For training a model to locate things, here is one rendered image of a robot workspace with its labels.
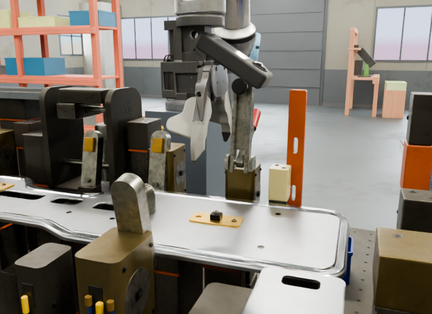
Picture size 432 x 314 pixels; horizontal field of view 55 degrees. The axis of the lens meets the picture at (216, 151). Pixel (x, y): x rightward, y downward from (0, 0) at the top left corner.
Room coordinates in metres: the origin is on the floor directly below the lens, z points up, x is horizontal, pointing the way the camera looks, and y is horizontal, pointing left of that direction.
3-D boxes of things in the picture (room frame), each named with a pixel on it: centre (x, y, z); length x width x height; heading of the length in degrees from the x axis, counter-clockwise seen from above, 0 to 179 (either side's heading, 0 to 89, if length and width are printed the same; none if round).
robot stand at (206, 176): (1.27, 0.08, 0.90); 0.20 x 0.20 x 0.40; 66
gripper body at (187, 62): (0.64, 0.03, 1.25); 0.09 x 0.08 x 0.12; 71
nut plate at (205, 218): (0.63, 0.00, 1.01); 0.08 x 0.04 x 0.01; 72
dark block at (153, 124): (0.91, 0.16, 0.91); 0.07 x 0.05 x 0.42; 161
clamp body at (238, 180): (0.80, -0.06, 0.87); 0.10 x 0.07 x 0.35; 161
